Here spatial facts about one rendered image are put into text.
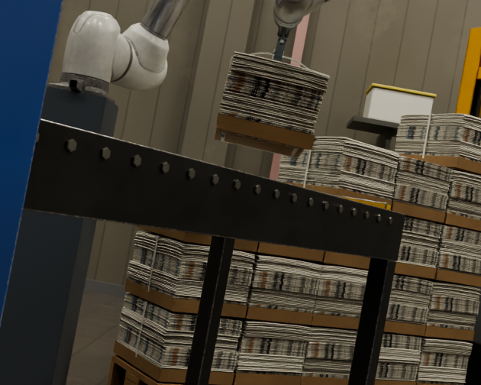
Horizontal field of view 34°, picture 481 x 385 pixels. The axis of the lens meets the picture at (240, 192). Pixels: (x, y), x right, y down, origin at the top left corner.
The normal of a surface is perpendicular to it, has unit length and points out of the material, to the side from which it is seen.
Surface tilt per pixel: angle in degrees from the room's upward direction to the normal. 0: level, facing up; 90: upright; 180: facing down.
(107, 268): 90
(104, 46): 88
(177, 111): 90
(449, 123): 90
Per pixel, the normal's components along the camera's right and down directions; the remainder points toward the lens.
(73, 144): 0.80, 0.14
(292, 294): 0.53, 0.08
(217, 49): -0.04, -0.04
